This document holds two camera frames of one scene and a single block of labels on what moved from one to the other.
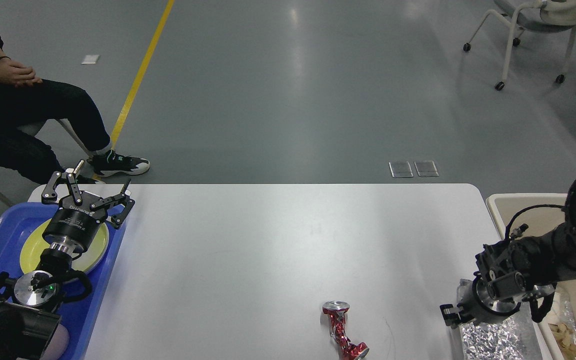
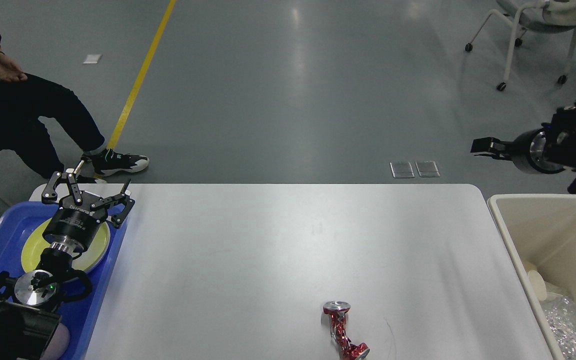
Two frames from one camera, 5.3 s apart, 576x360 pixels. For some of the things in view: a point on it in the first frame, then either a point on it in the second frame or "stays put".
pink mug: (57, 344) stays put
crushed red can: (346, 350) stays put
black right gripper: (483, 306) to (529, 151)
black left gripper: (80, 224) stays put
